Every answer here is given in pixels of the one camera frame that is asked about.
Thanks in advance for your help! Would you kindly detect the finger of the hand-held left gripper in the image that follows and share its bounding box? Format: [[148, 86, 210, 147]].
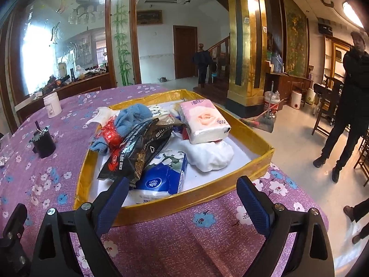
[[0, 203, 29, 277]]

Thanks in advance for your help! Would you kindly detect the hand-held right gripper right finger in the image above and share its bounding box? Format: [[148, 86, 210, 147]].
[[236, 175, 335, 277]]

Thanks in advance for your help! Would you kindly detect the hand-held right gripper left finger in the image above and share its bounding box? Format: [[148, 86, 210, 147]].
[[30, 176, 129, 277]]

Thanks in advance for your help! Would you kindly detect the blue tissue pack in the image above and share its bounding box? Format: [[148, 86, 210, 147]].
[[135, 150, 188, 195], [129, 189, 170, 207]]

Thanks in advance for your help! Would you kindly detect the gold cardboard box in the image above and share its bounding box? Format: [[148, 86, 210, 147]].
[[73, 89, 274, 227]]

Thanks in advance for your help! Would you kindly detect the red plastic bag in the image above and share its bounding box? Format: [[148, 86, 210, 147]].
[[101, 121, 124, 148]]

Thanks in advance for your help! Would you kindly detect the white packet with red print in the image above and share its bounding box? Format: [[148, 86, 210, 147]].
[[172, 133, 235, 173]]

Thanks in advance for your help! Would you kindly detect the black printed foil packet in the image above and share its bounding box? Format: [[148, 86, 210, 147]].
[[97, 115, 186, 186]]

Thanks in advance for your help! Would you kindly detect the blue towel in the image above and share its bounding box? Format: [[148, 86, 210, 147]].
[[92, 103, 152, 154]]

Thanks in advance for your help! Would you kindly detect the white plastic bag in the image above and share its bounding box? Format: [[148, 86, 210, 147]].
[[85, 107, 116, 126]]

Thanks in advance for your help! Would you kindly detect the pink tissue pack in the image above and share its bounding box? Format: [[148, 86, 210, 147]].
[[179, 98, 232, 145]]

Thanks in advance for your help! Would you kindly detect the purple floral tablecloth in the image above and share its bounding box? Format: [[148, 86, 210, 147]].
[[0, 84, 329, 277]]

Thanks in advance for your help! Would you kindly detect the black electric motor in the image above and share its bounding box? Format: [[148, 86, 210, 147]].
[[29, 120, 57, 159]]

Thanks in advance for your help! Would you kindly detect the broom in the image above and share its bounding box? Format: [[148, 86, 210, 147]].
[[239, 98, 286, 133]]

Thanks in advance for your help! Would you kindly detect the small floral tissue pack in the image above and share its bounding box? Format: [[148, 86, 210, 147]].
[[147, 105, 170, 119]]

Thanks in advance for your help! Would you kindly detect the red bucket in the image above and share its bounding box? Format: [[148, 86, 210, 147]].
[[264, 91, 280, 113]]

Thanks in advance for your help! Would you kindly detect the white plastic jar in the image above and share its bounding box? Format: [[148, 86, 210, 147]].
[[43, 93, 62, 119]]

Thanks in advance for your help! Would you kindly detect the wooden counter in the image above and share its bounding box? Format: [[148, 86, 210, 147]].
[[14, 72, 116, 122]]

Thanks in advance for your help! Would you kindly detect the dark wooden side cabinet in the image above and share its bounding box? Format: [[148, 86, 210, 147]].
[[264, 72, 313, 104]]

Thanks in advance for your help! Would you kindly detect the dark wooden chair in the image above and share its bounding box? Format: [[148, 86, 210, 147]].
[[311, 75, 346, 136]]

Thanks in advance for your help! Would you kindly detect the pile of tools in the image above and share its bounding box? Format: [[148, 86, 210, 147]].
[[32, 63, 108, 96]]

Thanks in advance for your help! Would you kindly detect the blue water bottle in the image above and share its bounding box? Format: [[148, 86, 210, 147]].
[[271, 50, 284, 74]]

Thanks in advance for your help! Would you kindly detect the wooden stair railing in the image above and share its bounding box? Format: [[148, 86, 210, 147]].
[[208, 36, 231, 93]]

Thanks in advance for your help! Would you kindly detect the gold pillar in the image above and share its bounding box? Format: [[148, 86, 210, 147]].
[[226, 0, 271, 113]]

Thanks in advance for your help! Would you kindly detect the brown wooden door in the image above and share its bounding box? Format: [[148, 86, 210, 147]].
[[173, 25, 199, 80]]

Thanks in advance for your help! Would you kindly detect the bamboo painted panel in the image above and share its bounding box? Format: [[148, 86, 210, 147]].
[[111, 0, 136, 87]]

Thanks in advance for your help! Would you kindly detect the etched glass partition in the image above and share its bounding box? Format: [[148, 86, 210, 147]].
[[12, 0, 111, 104]]

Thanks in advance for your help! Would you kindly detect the framed picture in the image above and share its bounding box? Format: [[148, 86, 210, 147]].
[[136, 9, 163, 25]]

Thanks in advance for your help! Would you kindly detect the large landscape wall painting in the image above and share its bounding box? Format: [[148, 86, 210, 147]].
[[284, 0, 310, 78]]

